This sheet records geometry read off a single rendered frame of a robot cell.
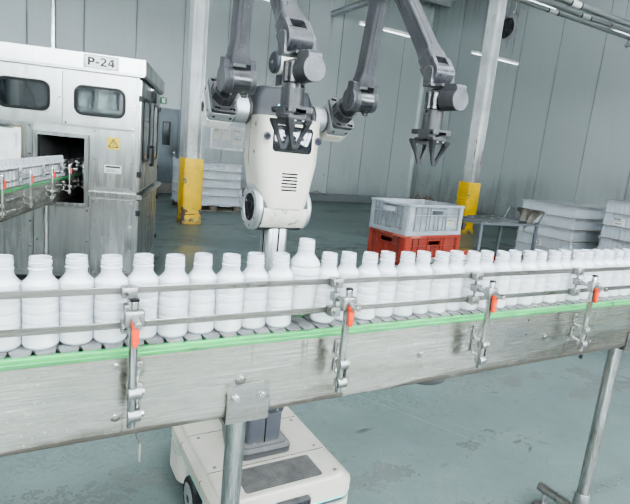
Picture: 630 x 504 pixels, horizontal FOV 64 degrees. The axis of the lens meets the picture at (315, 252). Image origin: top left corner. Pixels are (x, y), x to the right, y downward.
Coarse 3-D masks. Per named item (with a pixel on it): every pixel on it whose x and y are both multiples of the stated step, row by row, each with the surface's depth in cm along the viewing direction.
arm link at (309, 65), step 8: (280, 32) 118; (280, 40) 118; (280, 48) 118; (288, 56) 120; (296, 56) 120; (304, 56) 113; (312, 56) 112; (320, 56) 113; (296, 64) 115; (304, 64) 111; (312, 64) 112; (320, 64) 113; (296, 72) 115; (304, 72) 112; (312, 72) 113; (320, 72) 114; (296, 80) 117; (304, 80) 115; (312, 80) 113
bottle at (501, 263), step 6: (498, 252) 147; (504, 252) 146; (498, 258) 147; (504, 258) 146; (498, 264) 146; (504, 264) 146; (498, 270) 146; (504, 270) 145; (510, 270) 146; (498, 276) 146; (504, 276) 146; (498, 282) 146; (504, 282) 146; (498, 288) 147; (504, 288) 147; (498, 300) 147; (504, 300) 148; (498, 306) 148
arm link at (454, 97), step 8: (424, 72) 141; (432, 72) 138; (424, 80) 141; (432, 80) 139; (448, 88) 136; (456, 88) 134; (464, 88) 135; (440, 96) 138; (448, 96) 135; (456, 96) 134; (464, 96) 135; (440, 104) 138; (448, 104) 136; (456, 104) 135; (464, 104) 136
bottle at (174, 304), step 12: (168, 264) 99; (180, 264) 100; (168, 276) 99; (180, 276) 100; (168, 300) 99; (180, 300) 100; (168, 312) 100; (180, 312) 101; (180, 324) 101; (168, 336) 101; (180, 336) 102
